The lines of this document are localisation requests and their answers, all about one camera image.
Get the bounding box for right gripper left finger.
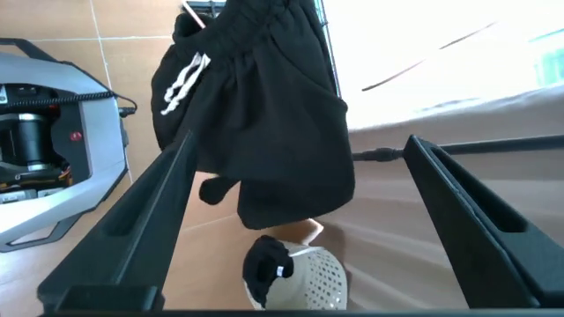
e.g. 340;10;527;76
37;130;198;312

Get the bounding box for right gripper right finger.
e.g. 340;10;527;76
403;135;564;310

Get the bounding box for black garment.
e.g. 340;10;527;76
241;234;295;309

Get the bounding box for black knitted shorts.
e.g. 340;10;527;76
150;0;356;231

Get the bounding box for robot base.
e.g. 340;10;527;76
0;37;138;254

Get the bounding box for white laundry basket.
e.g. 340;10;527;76
244;240;349;312

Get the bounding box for beige curtain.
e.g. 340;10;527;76
308;83;564;310

